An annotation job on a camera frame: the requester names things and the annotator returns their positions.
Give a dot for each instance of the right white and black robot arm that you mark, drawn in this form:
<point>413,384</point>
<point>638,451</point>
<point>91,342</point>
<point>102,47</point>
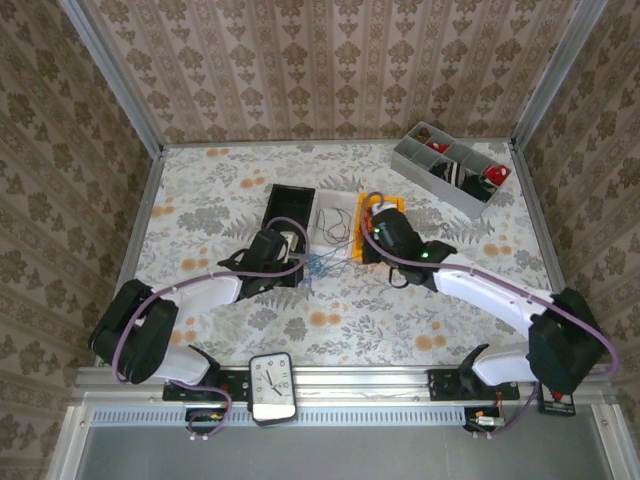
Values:
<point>480,290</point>

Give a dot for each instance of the small black controller board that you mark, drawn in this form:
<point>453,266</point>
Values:
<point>482,421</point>
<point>202,419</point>

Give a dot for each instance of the aluminium table side rail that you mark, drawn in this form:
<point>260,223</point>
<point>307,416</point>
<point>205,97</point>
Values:
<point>131,255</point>
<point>547,240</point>

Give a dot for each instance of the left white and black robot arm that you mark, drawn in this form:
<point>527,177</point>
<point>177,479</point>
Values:
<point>210,295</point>

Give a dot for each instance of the small red and white item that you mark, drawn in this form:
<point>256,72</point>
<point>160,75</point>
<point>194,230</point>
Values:
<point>439,146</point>

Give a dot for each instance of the floral patterned tablecloth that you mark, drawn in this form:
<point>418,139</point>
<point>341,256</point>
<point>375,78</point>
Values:
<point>350,325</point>

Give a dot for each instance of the aluminium extrusion mounting rail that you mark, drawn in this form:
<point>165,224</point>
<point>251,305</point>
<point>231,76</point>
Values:
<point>360,385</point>

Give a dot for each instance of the small brown item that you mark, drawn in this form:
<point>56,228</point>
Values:
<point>424,133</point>

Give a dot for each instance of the black plastic bin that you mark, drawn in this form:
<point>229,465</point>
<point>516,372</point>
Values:
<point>290,200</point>

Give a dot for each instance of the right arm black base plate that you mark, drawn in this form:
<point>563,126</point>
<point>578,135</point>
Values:
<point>445,387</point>

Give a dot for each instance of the large red and white item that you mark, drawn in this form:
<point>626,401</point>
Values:
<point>496,173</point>

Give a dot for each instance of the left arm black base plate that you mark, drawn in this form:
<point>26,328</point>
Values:
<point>235,385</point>

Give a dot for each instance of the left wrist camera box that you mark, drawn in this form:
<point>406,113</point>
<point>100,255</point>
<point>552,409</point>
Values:
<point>291,242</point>

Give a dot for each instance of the grey compartment tray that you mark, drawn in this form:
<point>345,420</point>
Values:
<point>425,157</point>

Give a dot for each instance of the aluminium frame corner post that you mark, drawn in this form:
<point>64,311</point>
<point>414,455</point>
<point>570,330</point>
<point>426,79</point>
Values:
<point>115,80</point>
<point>560,70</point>

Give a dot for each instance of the grey metal sheet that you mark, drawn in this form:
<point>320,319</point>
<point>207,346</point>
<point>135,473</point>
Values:
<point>350,455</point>

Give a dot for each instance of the yellow plastic bin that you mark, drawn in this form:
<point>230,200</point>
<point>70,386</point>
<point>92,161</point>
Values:
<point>397,201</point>

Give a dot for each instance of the white plastic bin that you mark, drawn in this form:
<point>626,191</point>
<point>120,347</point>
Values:
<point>335,197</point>

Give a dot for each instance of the white analog clock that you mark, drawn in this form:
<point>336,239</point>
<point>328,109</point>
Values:
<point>272,385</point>

